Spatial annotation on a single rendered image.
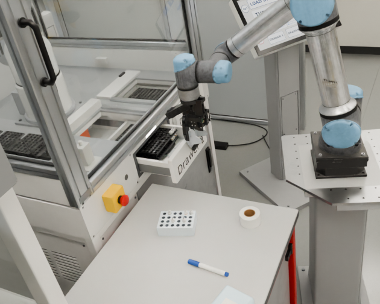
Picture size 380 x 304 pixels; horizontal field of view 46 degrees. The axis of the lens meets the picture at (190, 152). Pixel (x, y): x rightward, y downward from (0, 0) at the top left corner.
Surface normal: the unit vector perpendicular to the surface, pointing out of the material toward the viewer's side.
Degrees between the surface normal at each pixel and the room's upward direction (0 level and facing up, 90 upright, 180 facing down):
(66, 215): 90
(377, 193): 0
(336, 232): 90
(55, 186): 90
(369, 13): 90
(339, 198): 0
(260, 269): 0
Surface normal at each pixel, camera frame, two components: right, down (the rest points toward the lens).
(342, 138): -0.26, 0.67
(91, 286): -0.15, -0.82
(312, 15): -0.35, 0.45
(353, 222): -0.11, 0.58
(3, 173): 0.90, 0.12
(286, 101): 0.46, 0.44
